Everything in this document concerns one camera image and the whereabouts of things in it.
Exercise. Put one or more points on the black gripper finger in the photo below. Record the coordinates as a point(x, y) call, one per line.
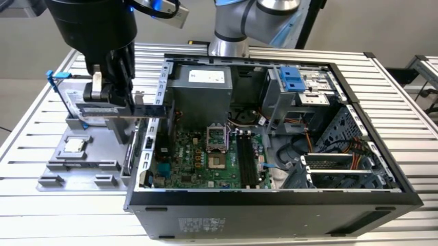
point(130, 71)
point(106, 92)

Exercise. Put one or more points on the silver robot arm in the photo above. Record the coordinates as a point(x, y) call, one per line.
point(233, 23)

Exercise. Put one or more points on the black RAM slot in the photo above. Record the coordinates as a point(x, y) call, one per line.
point(246, 159)
point(254, 159)
point(250, 159)
point(242, 159)

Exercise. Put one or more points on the hard disk in blue carrier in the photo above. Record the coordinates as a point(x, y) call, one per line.
point(70, 97)

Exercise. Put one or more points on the silver CPU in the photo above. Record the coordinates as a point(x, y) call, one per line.
point(74, 146)

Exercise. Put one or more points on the yellow tipped black connector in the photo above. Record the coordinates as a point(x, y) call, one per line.
point(198, 42)

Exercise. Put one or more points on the grey parts rack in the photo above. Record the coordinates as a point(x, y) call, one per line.
point(99, 153)

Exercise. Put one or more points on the grey power supply unit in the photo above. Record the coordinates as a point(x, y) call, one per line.
point(202, 102)

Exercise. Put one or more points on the graphics card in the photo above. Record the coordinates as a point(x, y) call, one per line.
point(129, 159)

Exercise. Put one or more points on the blue port block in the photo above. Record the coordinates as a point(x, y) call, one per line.
point(165, 170)

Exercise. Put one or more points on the round chassis speaker disc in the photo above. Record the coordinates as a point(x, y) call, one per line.
point(248, 116)

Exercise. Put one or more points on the CPU socket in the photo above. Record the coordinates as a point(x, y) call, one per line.
point(217, 161)

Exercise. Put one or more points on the green motherboard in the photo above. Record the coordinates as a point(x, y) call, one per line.
point(205, 176)

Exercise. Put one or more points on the grey metal drive cage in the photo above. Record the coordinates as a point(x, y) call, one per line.
point(278, 110)

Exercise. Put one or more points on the black PC case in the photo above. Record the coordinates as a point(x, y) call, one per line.
point(240, 220)

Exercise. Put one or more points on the metal disk bay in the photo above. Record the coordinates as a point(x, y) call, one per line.
point(342, 171)

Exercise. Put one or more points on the neighbouring metal table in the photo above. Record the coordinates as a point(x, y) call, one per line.
point(424, 64)

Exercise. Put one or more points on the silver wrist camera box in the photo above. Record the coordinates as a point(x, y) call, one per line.
point(173, 15)
point(16, 10)

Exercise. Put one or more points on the blue plastic drive bracket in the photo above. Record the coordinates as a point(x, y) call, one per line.
point(290, 79)

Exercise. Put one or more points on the black upright frame post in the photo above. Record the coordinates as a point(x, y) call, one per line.
point(317, 25)

